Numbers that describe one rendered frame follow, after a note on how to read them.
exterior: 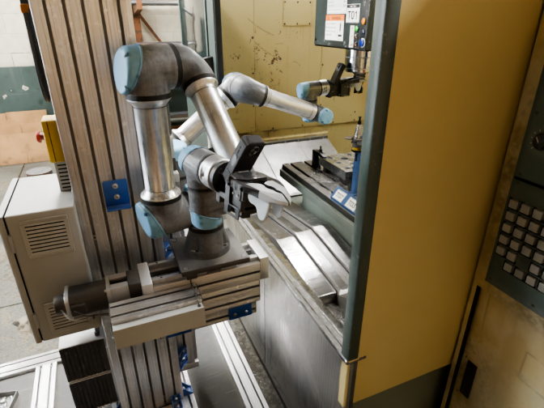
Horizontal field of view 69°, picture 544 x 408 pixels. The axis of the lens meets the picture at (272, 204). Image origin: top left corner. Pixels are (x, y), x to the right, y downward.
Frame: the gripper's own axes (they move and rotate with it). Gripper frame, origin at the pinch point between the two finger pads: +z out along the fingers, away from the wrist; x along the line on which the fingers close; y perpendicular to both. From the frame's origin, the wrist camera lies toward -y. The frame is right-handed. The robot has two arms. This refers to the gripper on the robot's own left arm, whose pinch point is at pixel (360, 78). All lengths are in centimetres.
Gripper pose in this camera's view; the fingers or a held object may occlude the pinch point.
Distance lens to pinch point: 218.0
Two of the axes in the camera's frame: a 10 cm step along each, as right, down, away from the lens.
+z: 9.2, -2.1, 3.3
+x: 3.9, 3.9, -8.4
